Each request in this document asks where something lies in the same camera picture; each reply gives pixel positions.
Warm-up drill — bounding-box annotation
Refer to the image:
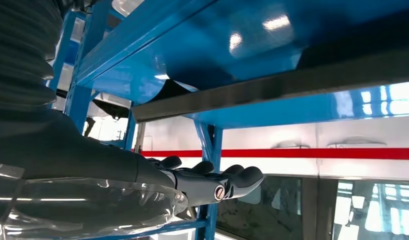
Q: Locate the white car with red stripe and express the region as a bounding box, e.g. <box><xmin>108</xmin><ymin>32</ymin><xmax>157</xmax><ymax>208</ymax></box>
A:
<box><xmin>81</xmin><ymin>81</ymin><xmax>409</xmax><ymax>240</ymax></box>

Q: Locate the blue metal shelf rack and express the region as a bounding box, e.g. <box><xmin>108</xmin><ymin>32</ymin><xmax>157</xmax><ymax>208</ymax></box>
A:
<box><xmin>47</xmin><ymin>0</ymin><xmax>409</xmax><ymax>240</ymax></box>

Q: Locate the clear plastic hand cover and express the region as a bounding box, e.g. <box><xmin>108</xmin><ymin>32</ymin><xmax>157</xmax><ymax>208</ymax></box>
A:
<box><xmin>0</xmin><ymin>162</ymin><xmax>189</xmax><ymax>240</ymax></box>

